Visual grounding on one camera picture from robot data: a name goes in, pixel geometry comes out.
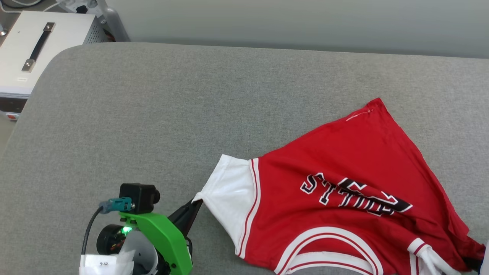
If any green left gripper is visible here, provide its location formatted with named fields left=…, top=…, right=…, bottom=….
left=119, top=199, right=204, bottom=275

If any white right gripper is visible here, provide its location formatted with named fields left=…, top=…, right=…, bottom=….
left=462, top=240, right=489, bottom=275

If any red white basketball jersey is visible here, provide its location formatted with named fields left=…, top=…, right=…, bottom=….
left=192, top=97, right=486, bottom=275

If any grey partition foot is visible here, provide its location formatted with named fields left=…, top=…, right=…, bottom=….
left=96, top=0, right=131, bottom=42

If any white power supply box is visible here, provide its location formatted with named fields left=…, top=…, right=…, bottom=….
left=0, top=10, right=109, bottom=121

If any white partition panel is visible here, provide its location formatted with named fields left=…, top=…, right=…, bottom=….
left=107, top=0, right=489, bottom=60

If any white power strip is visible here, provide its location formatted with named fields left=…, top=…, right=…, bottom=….
left=57, top=0, right=100, bottom=16

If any teal left camera connector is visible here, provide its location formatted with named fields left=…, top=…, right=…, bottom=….
left=99, top=197, right=135, bottom=214

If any white left cable label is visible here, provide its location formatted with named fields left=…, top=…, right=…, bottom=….
left=79, top=250, right=136, bottom=275

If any black left camera cable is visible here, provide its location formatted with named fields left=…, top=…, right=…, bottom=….
left=81, top=206, right=105, bottom=256

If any white floor cable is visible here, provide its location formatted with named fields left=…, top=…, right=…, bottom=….
left=0, top=0, right=43, bottom=14

